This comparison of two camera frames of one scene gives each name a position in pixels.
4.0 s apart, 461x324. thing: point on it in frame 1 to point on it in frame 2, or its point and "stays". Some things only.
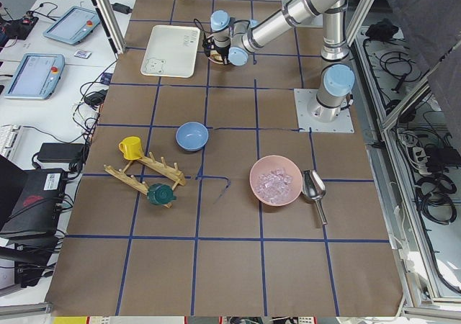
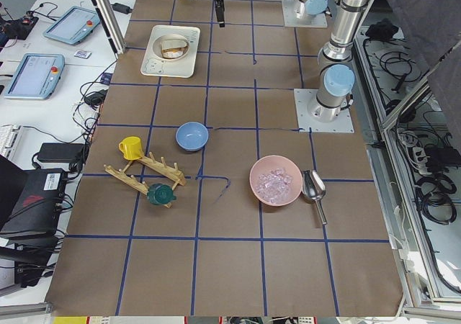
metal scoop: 314,189 stays
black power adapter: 122,8 stays
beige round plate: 215,61 to 171,47
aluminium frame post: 105,9 stays
